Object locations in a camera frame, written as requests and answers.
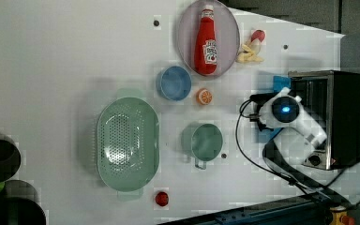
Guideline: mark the silver black toaster oven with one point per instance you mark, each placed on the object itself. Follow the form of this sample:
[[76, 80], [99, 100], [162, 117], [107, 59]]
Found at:
[[332, 98]]

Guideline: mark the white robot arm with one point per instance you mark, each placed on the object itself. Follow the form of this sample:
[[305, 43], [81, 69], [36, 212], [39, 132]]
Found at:
[[300, 135]]

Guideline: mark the orange slice toy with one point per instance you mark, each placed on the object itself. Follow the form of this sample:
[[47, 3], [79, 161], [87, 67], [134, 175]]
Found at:
[[204, 96]]

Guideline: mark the blue round bowl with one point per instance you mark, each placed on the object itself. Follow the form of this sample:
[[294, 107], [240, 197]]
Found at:
[[173, 83]]

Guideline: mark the green metal mug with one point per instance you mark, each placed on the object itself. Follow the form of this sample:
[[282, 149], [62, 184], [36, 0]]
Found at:
[[202, 142]]

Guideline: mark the green perforated colander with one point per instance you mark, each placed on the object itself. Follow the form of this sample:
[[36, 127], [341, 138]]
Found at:
[[128, 144]]

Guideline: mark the red plush ketchup bottle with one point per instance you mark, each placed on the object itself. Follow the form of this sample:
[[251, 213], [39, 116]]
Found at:
[[206, 53]]

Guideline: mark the grey round plate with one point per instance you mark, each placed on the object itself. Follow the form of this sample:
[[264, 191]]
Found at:
[[226, 30]]

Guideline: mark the red strawberry toy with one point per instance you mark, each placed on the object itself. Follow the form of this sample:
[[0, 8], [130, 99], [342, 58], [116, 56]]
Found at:
[[162, 199]]

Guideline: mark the plush peeled banana toy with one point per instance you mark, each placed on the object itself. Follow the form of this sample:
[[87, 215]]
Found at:
[[251, 48]]

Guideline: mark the black container with green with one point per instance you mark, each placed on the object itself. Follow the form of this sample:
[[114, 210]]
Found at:
[[19, 204]]

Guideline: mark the yellow red clamp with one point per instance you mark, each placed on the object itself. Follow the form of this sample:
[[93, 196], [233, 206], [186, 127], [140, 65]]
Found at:
[[340, 216]]

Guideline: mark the blue metal frame rail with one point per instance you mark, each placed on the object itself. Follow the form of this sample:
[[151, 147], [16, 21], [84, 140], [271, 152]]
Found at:
[[308, 209]]

